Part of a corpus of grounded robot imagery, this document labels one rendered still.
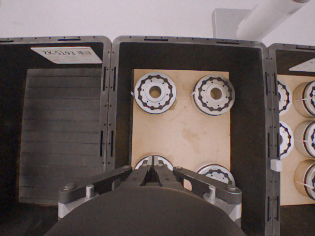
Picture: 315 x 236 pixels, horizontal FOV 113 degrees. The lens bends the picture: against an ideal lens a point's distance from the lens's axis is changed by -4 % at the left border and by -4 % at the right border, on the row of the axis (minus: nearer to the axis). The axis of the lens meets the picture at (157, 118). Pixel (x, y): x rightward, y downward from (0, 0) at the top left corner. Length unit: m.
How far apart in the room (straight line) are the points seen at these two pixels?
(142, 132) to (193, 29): 0.47
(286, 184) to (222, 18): 0.60
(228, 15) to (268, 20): 0.17
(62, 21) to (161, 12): 0.41
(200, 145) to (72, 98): 0.36
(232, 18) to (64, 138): 0.72
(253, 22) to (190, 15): 0.23
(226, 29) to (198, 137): 0.45
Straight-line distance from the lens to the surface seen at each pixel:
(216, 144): 0.34
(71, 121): 0.38
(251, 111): 0.31
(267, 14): 0.53
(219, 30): 0.59
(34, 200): 0.49
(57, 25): 0.72
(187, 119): 0.31
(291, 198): 0.52
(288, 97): 0.44
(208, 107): 0.30
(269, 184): 0.31
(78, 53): 0.32
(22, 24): 0.83
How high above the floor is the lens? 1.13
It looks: 87 degrees down
